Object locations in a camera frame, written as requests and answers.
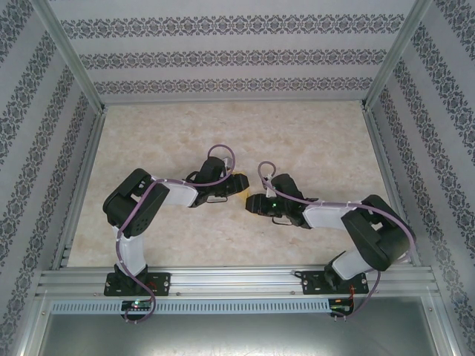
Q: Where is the grey metal sheet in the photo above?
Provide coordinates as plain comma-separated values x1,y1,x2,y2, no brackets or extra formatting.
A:
36,313,453,356

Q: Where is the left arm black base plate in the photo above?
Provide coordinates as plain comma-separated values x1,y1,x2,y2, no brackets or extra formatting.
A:
105,272,172,297

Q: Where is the aluminium frame post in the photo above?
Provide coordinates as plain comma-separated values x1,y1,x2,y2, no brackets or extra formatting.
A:
361,0,435,112
32,0,108,114

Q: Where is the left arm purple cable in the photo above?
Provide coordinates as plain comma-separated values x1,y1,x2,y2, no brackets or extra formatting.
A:
114,143,239,326

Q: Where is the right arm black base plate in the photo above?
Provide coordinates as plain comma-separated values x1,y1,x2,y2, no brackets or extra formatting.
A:
302,269,370,297

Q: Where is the controller board with orange light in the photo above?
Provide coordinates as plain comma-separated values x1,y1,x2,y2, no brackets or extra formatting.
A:
329,298,356,314

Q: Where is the controller board with green light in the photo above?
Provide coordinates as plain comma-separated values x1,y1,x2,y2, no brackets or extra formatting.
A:
121,299,154,312

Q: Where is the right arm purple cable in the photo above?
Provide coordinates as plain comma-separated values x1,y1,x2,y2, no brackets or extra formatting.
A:
258,160,416,322

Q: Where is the long aluminium mounting rail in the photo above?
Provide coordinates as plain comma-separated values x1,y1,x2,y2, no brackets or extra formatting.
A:
35,265,442,297

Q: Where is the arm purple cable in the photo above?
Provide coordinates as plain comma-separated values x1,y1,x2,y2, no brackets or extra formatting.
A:
114,143,239,326
258,160,416,322

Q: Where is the slotted grey cable duct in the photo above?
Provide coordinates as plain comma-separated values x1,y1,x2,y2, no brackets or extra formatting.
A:
50,299,331,314

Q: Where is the aluminium side rail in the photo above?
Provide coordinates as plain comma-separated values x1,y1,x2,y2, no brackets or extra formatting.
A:
51,107,108,270
361,107,422,268

